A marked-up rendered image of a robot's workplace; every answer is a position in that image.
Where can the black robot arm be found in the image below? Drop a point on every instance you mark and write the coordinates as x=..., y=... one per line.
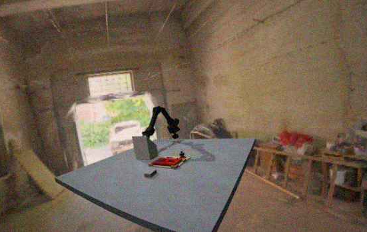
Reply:
x=156, y=110

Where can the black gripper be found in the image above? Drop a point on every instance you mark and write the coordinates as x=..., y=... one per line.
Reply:
x=172, y=131

